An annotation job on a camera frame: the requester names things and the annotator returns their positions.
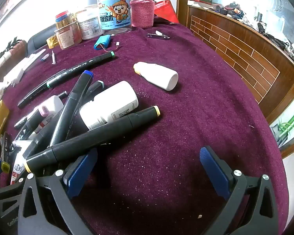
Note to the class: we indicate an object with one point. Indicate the white supplement jar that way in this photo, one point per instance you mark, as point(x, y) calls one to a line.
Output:
point(89, 25)

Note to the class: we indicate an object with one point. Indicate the gold tape roll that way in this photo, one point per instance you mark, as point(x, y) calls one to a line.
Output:
point(51, 42)

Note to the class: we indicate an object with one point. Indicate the small blue-tipped tube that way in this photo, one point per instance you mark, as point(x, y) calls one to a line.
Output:
point(45, 57)

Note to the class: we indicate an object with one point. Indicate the wooden brick-pattern cabinet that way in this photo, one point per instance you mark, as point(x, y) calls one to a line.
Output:
point(235, 49)

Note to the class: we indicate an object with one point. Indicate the black marker yellow caps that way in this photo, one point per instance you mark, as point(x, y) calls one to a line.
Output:
point(100, 137)

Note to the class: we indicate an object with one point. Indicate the large white pill bottle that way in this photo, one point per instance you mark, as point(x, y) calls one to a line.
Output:
point(107, 105)

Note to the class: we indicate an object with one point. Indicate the framed wall painting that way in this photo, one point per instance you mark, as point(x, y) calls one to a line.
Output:
point(5, 7)

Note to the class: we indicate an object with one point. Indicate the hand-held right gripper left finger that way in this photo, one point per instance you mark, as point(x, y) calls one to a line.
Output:
point(81, 173)

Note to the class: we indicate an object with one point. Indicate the small jar of gold sticks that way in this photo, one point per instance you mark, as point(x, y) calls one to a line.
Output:
point(62, 19)

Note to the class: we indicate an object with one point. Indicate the clear plastic jar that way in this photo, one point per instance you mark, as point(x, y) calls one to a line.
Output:
point(68, 38)

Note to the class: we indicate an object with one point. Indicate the small white bottle orange cap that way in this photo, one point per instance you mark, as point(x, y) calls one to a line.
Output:
point(158, 76)

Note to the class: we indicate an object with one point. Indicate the purple tablecloth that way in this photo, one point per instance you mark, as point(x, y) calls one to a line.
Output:
point(186, 127)

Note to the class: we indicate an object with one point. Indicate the metal nail clipper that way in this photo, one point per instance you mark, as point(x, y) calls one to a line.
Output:
point(159, 36)

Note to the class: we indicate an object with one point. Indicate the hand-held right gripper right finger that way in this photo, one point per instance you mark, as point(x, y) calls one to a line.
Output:
point(214, 173)

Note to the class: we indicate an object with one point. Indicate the black marker blue cap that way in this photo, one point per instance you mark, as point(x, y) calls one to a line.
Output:
point(72, 102)

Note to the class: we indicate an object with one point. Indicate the clear jar blue cartoon label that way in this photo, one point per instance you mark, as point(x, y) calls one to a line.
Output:
point(115, 9)

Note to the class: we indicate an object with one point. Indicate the plain black marker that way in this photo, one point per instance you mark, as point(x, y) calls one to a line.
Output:
point(39, 90)

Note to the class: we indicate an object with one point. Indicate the black marker teal cap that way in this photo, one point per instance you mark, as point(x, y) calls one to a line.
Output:
point(98, 85)

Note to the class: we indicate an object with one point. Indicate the white glue tube red label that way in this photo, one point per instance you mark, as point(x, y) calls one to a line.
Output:
point(18, 167)

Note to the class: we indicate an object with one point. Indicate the long black marker green cap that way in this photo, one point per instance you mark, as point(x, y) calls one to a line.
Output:
point(83, 64)

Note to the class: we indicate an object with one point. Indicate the pink thermos knitted sleeve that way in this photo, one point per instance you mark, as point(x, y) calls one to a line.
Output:
point(142, 9)

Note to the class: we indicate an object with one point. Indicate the red bag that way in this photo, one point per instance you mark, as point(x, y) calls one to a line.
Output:
point(165, 11)

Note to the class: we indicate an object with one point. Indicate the long white plastic object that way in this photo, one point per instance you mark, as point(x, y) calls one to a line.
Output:
point(24, 66)

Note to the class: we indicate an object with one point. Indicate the black marker pink cap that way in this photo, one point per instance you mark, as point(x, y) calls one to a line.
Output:
point(35, 117)

